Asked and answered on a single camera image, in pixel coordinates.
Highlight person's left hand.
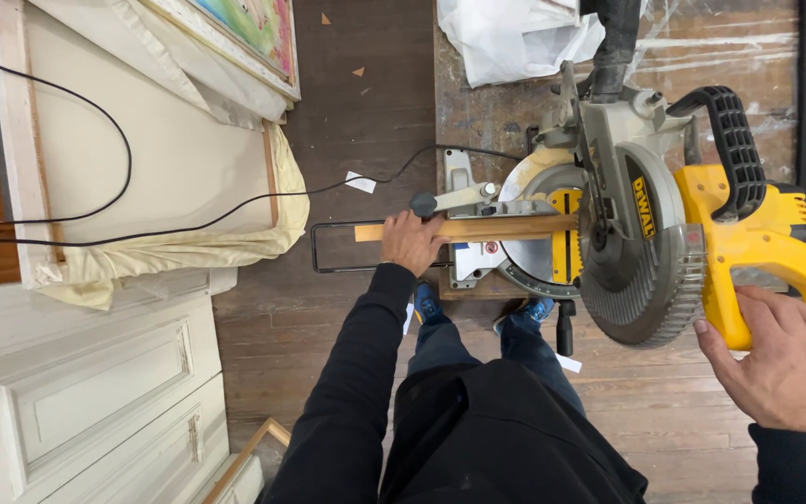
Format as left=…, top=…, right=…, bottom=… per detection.
left=381, top=210, right=452, bottom=277

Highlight stretched canvas with wooden frame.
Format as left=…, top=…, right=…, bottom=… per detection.
left=0, top=0, right=285, bottom=288

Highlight person's right hand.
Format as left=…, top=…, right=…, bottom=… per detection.
left=693, top=286, right=806, bottom=435

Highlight black looped cable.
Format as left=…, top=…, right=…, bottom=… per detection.
left=0, top=49, right=133, bottom=226

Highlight long wooden strip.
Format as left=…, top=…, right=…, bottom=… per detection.
left=354, top=214, right=579, bottom=244

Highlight black dust bag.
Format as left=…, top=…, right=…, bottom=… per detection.
left=580, top=0, right=645, bottom=105

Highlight clear plastic sheet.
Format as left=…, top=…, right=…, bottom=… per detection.
left=627, top=0, right=800, bottom=144

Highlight yellow miter saw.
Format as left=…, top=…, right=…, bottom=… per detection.
left=311, top=59, right=806, bottom=358

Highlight white folded canvas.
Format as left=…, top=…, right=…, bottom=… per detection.
left=28, top=0, right=291, bottom=132

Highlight person's blue jeans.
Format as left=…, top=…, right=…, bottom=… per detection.
left=406, top=315, right=586, bottom=415

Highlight black power cable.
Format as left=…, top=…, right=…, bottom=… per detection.
left=0, top=145, right=526, bottom=248

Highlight person's blue shoe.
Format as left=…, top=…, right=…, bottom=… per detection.
left=493, top=297, right=556, bottom=336
left=413, top=282, right=452, bottom=327

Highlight person's blue left shoe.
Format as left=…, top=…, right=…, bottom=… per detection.
left=413, top=282, right=452, bottom=327

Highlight person's blue right shoe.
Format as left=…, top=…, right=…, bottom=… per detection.
left=493, top=297, right=556, bottom=336

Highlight person's black jacket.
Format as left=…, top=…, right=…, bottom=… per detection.
left=378, top=359, right=649, bottom=504

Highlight cream cloth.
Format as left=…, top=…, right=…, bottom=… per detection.
left=35, top=122, right=311, bottom=311

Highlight white panel door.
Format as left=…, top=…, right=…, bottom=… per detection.
left=0, top=269, right=239, bottom=504

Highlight light wooden picture frame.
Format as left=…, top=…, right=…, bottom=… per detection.
left=201, top=418, right=292, bottom=504

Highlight colourful painted canvas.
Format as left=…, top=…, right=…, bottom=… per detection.
left=140, top=0, right=302, bottom=101

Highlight white plastic bag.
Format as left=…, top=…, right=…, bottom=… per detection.
left=437, top=0, right=607, bottom=89

